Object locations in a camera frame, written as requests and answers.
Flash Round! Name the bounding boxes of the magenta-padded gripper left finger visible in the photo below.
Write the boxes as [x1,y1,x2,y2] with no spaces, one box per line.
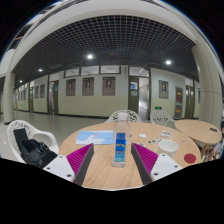
[43,143,95,187]

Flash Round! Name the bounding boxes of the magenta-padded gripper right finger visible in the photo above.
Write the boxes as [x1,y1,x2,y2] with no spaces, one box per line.
[130,142,184,186]

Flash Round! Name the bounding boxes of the clear plastic water bottle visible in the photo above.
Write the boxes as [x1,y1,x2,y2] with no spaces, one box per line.
[111,112,132,168]

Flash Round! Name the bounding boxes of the white mug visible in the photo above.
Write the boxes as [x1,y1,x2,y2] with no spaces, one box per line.
[156,139,180,160]

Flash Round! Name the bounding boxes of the black bag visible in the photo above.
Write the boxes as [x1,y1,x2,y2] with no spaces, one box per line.
[20,138,58,169]

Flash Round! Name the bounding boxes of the flat round red coaster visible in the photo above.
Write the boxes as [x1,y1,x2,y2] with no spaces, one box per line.
[183,152,197,164]

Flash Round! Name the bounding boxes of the white plastic lattice chair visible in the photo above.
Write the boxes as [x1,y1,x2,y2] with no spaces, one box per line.
[149,109,176,128]
[6,119,60,164]
[105,109,142,124]

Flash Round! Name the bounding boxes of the blue and white booklet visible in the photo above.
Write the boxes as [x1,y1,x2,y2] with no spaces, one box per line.
[75,129,115,146]

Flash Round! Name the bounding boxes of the round wooden side table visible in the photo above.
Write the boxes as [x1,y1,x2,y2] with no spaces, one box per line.
[174,119,223,158]

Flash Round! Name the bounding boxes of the flat black tablet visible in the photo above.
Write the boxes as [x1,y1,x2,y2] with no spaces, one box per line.
[13,127,30,153]

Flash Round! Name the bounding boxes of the person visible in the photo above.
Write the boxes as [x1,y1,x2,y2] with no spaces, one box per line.
[213,121,224,158]

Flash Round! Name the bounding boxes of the red notice boards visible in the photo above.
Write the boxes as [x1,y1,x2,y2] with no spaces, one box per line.
[175,87,184,118]

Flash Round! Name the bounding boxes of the open dark-framed door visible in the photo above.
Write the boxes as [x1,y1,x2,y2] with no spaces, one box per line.
[127,76,151,120]

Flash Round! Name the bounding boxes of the round ceiling lights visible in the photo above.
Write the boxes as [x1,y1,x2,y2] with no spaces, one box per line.
[18,53,173,84]

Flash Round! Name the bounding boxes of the framed wall pictures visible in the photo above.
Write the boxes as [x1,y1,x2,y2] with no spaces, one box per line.
[17,76,170,101]

